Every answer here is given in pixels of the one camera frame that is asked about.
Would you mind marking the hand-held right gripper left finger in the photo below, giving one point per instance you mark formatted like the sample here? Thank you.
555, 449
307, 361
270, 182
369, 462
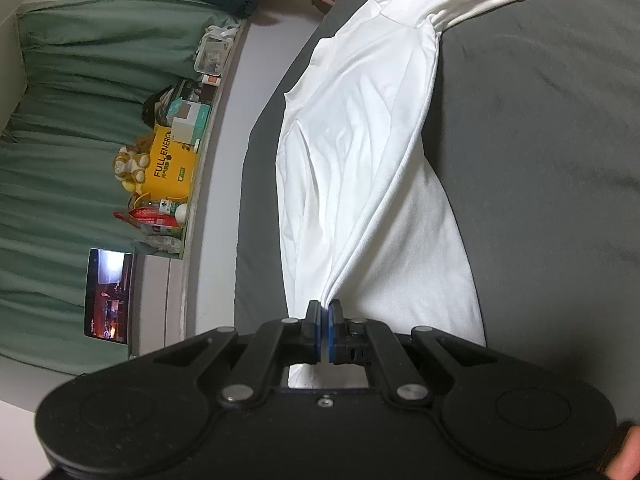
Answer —
316, 332

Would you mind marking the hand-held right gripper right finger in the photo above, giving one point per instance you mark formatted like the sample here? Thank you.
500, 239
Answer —
331, 332

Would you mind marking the white long-sleeve shirt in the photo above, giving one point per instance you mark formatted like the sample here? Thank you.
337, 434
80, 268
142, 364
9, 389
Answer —
360, 135

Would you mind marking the person's right hand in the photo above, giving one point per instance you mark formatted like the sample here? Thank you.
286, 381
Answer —
627, 455

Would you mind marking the grey drawer box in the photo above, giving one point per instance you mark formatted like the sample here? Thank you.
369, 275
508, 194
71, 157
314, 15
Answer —
155, 305

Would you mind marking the white round object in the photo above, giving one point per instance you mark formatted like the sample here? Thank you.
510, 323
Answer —
182, 214

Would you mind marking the clear plastic bag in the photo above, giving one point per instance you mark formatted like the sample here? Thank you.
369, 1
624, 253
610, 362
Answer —
160, 244

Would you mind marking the clear water bottle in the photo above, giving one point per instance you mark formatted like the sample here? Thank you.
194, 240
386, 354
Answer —
162, 207

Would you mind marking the window ledge shelf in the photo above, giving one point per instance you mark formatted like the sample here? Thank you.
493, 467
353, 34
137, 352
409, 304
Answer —
205, 160

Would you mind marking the red snack bag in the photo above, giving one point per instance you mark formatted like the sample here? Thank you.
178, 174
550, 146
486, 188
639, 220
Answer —
145, 216

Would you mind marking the tablet with lit screen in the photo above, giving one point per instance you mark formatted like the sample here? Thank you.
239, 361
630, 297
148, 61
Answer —
107, 290

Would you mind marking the yellow cardboard box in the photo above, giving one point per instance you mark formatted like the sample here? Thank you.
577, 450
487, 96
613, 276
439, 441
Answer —
167, 170

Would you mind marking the yellow plush toy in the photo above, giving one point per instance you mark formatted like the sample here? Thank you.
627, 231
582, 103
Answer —
131, 186

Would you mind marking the white and teal box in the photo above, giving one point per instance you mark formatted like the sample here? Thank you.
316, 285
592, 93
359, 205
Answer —
187, 120

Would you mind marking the plush monkey toy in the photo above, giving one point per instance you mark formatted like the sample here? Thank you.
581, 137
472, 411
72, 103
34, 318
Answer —
127, 162

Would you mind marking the brown plush toy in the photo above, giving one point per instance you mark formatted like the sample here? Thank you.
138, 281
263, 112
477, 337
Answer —
145, 142

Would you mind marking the dark box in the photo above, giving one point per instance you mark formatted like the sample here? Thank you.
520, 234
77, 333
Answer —
192, 91

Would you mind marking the small orange white jar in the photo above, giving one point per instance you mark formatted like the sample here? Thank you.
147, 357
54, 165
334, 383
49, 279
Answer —
210, 81

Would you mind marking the black cap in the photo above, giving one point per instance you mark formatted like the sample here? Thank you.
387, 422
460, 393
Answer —
152, 110

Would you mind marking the clear plastic container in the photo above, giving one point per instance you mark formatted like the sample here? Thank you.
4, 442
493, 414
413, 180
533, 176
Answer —
212, 55

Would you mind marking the white plastic bag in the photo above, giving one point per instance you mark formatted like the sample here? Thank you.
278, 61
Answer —
222, 31

